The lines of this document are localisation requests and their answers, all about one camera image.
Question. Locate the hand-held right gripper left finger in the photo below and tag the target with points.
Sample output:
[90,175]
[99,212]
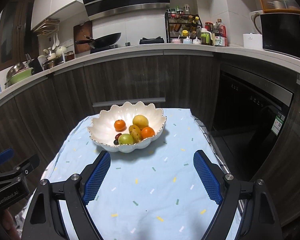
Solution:
[97,177]

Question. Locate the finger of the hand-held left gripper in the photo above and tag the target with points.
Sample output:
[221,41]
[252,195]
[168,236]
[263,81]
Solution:
[2,156]
[17,171]

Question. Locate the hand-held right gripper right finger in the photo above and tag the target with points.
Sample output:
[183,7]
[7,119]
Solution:
[207,180]

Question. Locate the blueberry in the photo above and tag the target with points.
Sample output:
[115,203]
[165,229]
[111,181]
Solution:
[116,142]

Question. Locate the red grape tomato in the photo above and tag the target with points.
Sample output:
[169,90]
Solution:
[118,136]

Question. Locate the green round guava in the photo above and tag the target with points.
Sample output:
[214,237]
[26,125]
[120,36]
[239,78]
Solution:
[126,139]

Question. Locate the white scalloped ceramic bowl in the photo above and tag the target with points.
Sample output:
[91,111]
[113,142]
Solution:
[102,127]

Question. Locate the small orange tangerine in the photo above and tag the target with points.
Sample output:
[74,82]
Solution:
[120,125]

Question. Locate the yellow mango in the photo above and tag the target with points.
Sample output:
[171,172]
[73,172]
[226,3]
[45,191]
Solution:
[135,133]

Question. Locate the large orange tangerine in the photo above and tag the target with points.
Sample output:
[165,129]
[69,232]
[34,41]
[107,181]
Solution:
[148,133]

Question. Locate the yellow lemon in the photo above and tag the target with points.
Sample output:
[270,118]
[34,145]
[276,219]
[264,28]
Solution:
[140,121]

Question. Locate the person's left hand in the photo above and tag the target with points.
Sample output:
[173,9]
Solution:
[9,223]

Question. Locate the light blue patterned tablecloth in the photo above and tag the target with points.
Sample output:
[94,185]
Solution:
[150,192]

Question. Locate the black built-in dishwasher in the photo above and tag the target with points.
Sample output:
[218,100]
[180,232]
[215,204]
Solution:
[247,120]

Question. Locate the green basin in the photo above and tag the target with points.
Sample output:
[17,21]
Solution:
[20,77]

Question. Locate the white teapot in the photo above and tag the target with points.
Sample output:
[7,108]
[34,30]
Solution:
[60,51]

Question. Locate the black wok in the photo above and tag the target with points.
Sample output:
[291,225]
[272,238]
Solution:
[105,41]

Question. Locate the white condiment jar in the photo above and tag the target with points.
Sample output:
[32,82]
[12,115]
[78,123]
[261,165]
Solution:
[196,41]

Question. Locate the blue condiment jar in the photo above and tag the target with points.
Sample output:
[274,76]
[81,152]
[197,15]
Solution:
[187,40]

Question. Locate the green-lidded bottle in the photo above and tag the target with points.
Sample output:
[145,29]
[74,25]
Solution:
[206,37]

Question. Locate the pink condiment jar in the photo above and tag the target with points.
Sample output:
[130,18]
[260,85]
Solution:
[176,40]

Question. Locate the white box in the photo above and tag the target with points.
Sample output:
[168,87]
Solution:
[252,42]

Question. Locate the brown cutting board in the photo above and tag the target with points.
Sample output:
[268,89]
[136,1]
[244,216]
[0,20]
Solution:
[81,32]

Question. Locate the black stove burner grate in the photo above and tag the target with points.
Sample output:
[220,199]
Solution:
[152,40]

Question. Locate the yellow-lidded jar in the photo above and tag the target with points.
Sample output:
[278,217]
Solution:
[184,33]

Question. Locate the red-lidded jar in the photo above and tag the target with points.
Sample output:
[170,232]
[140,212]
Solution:
[208,26]

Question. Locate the black spice rack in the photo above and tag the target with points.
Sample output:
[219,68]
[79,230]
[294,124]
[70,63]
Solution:
[182,22]

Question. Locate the black microwave oven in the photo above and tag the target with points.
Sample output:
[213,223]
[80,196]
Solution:
[282,35]

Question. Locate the white kettle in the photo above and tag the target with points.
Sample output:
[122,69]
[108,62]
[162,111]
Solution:
[255,21]

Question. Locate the wooden wall rack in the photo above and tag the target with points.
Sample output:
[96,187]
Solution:
[45,27]

